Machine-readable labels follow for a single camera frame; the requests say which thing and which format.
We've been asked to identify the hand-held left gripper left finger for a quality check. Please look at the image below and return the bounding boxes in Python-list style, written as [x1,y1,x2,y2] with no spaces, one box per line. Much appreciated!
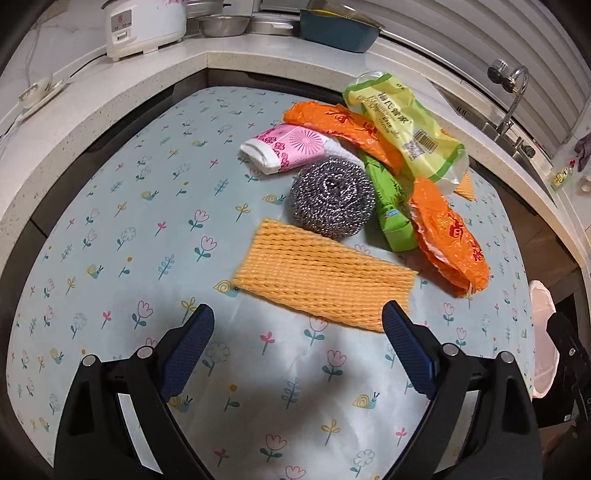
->
[54,303,216,480]

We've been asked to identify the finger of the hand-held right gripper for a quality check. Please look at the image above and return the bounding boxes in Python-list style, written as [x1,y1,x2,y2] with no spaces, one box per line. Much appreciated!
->
[545,311,591,426]

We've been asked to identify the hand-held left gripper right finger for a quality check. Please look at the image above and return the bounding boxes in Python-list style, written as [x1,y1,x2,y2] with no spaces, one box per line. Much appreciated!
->
[381,300,543,480]

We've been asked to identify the trash bin with white bag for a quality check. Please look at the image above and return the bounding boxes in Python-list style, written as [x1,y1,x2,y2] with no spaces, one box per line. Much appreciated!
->
[527,279,561,400]

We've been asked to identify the large orange foam net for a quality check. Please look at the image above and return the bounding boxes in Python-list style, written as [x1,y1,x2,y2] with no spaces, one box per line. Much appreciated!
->
[233,218,419,334]

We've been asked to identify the orange plastic bag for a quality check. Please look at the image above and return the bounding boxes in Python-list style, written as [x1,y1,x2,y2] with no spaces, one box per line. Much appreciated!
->
[409,178,491,298]
[283,102,407,175]

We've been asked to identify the green cardboard box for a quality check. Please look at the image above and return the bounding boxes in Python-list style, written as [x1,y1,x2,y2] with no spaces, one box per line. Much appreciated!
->
[360,152,419,252]

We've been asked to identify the steel wool scrubber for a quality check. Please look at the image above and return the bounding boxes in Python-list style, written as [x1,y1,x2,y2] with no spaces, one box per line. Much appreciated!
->
[290,157,376,240]

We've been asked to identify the pink tissue pack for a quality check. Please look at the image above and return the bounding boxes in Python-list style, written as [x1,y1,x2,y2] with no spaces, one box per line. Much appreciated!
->
[240,124,365,176]

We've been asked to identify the yellow-green plastic bag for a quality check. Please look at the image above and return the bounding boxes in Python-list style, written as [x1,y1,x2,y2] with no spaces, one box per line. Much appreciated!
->
[342,71,468,192]

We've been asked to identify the wooden base cabinet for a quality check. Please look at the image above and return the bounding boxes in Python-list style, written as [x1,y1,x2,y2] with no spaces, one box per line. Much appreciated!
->
[496,178,585,282]

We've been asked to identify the green dish soap bottle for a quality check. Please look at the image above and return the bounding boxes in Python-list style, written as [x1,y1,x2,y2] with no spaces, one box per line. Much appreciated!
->
[551,159,578,191]

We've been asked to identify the steel sink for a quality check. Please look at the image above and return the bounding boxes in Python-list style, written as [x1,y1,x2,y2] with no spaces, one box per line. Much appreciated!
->
[455,106,555,185]

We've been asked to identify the chrome faucet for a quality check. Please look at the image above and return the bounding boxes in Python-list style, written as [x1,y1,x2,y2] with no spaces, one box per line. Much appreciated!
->
[488,59,529,137]

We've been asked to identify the white power strip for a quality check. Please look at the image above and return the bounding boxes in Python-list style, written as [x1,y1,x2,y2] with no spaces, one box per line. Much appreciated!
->
[18,76,71,110]

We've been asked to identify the speckled white kitchen counter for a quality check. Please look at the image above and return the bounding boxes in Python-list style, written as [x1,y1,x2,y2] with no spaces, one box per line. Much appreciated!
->
[0,32,591,287]

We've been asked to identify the white window blinds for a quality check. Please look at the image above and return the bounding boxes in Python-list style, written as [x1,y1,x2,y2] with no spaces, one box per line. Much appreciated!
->
[259,0,591,158]

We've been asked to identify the blue basin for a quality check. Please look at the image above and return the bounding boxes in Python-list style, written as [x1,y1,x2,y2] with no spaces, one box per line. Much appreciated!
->
[299,8,384,53]

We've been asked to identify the steel bowl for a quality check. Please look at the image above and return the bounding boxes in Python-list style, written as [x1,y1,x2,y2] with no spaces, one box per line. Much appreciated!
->
[196,14,254,38]

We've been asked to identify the white rice cooker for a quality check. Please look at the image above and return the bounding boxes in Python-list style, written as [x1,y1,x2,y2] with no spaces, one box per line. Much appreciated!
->
[102,0,188,61]

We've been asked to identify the flat steel pan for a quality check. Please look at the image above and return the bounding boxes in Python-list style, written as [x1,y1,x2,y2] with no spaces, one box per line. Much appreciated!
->
[248,18,302,36]

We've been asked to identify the steel basin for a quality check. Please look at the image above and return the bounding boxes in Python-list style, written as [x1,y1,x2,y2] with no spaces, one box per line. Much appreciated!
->
[307,0,385,29]

